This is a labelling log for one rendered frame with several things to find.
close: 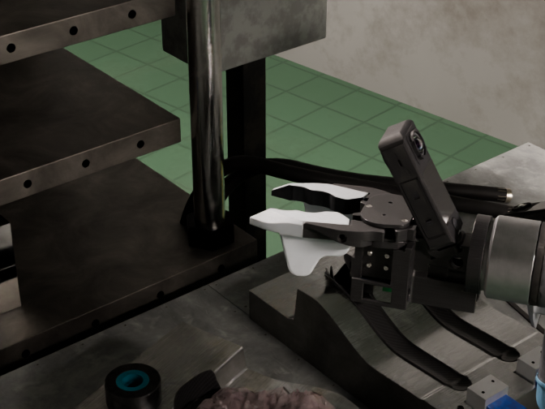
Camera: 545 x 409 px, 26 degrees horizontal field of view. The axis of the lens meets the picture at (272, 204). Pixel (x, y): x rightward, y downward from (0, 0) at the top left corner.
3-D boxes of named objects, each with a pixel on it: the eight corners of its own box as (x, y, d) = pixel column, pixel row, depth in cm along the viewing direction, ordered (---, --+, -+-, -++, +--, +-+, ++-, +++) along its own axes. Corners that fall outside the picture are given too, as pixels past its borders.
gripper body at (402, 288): (341, 300, 107) (474, 324, 104) (347, 213, 104) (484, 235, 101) (360, 265, 114) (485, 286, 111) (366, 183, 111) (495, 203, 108)
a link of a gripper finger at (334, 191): (269, 237, 115) (351, 262, 111) (272, 180, 113) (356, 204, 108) (286, 226, 118) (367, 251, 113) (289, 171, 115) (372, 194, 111)
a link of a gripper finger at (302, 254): (246, 280, 107) (349, 285, 106) (248, 220, 104) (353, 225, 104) (247, 264, 109) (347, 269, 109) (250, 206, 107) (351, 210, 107)
